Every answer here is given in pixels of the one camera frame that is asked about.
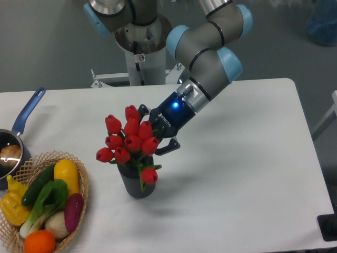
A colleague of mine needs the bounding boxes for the blue handled saucepan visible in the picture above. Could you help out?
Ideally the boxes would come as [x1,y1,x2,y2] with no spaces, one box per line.
[1,87,46,190]

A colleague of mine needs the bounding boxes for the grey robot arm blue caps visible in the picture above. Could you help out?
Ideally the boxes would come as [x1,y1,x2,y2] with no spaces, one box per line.
[84,1,253,155]

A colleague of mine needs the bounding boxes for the yellow bell pepper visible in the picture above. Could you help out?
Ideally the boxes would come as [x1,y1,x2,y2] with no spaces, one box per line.
[1,175,31,226]

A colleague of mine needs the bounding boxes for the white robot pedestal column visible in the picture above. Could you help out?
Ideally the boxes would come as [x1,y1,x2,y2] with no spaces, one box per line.
[113,14,174,86]

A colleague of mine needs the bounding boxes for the orange fruit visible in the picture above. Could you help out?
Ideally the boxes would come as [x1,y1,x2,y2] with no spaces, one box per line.
[24,230,56,252]

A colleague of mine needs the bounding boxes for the purple sweet potato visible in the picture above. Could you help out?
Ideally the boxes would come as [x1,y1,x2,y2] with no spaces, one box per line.
[64,193,84,232]

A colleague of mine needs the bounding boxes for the brown bread roll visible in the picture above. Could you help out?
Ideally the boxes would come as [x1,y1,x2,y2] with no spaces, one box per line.
[1,145,21,162]

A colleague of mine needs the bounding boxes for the green cucumber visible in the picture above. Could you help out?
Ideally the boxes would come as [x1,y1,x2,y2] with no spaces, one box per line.
[22,163,56,206]

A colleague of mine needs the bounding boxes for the white metal base frame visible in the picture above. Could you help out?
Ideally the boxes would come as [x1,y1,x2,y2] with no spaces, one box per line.
[91,63,190,88]

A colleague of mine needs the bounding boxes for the white furniture leg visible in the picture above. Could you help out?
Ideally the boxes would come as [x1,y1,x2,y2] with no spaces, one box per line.
[311,90,336,141]

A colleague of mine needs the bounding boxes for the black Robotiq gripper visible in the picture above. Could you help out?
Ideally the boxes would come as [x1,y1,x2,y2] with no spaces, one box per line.
[137,92,195,155]

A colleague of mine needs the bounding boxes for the beige garlic bulb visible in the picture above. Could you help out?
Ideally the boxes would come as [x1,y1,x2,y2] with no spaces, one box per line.
[44,211,70,240]

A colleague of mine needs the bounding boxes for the dark grey ribbed vase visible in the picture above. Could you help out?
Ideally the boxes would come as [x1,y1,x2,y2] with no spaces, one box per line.
[117,164,156,199]

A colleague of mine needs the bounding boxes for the yellow squash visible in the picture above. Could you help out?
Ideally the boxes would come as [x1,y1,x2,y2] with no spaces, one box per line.
[54,159,80,198]

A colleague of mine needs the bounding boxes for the black device at table edge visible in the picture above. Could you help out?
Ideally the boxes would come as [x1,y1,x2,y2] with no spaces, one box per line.
[317,214,336,241]

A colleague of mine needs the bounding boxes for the green bok choy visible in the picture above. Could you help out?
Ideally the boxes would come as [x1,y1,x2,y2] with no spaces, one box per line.
[19,179,67,238]

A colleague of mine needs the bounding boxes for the blue translucent container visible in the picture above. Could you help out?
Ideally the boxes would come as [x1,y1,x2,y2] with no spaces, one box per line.
[305,0,336,46]

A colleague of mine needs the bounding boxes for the red tulip bouquet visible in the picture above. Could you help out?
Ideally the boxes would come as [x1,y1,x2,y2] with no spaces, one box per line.
[96,105,161,183]

